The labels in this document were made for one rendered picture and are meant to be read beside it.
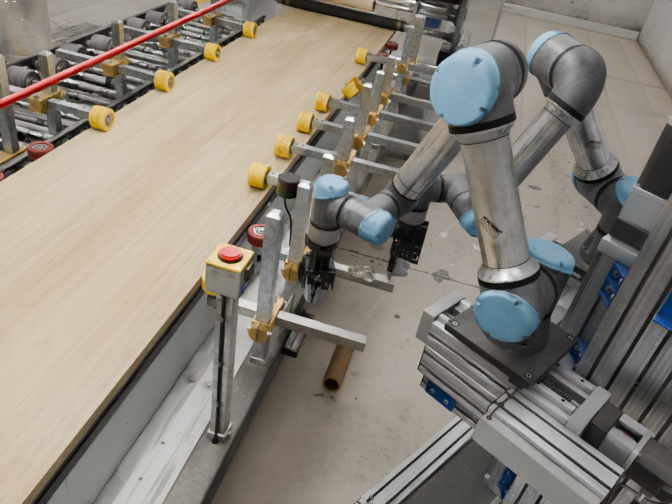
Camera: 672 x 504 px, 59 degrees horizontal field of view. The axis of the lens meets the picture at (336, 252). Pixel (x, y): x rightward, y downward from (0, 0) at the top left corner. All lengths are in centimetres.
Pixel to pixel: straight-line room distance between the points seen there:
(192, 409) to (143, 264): 40
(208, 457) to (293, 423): 100
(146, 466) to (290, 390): 109
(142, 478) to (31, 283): 53
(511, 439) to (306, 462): 115
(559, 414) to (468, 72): 73
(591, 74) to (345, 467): 157
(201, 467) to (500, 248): 81
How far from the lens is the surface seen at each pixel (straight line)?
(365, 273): 171
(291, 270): 169
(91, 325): 146
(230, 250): 112
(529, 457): 130
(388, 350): 277
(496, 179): 107
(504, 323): 115
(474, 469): 220
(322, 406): 249
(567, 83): 143
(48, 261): 167
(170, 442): 158
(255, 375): 161
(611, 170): 175
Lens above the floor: 189
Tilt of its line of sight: 35 degrees down
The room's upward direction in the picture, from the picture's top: 11 degrees clockwise
